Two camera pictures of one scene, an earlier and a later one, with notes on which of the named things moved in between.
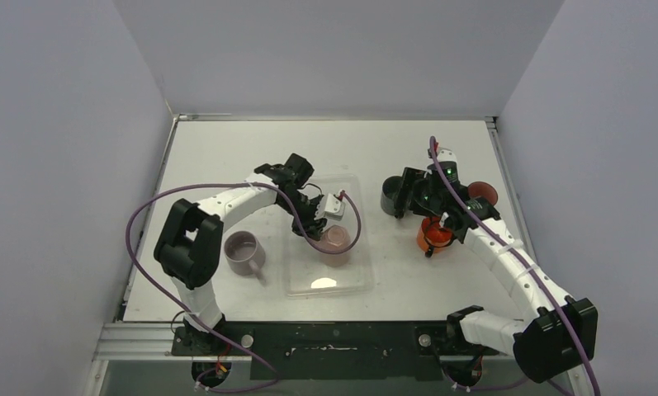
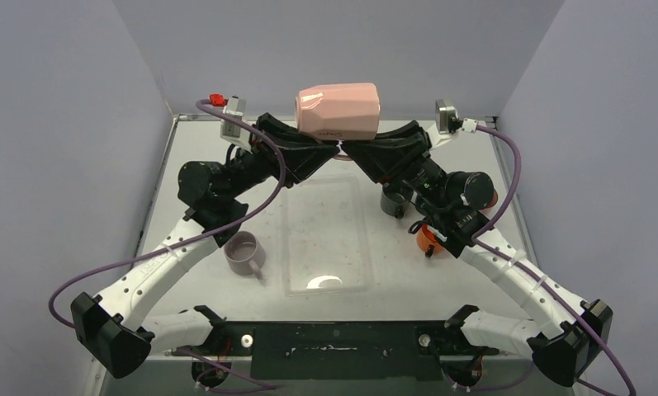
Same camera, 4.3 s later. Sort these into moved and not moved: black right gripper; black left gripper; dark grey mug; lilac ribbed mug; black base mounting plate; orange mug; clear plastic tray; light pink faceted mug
Moved: light pink faceted mug; black right gripper; black left gripper
Not moved: clear plastic tray; dark grey mug; lilac ribbed mug; black base mounting plate; orange mug
